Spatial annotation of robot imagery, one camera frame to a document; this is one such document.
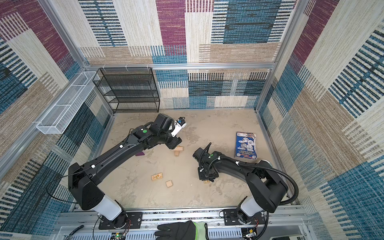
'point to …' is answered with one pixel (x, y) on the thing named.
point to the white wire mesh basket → (57, 119)
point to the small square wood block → (169, 184)
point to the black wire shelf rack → (128, 90)
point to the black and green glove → (184, 230)
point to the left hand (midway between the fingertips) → (177, 134)
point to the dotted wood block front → (157, 176)
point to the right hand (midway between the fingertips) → (206, 179)
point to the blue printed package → (245, 145)
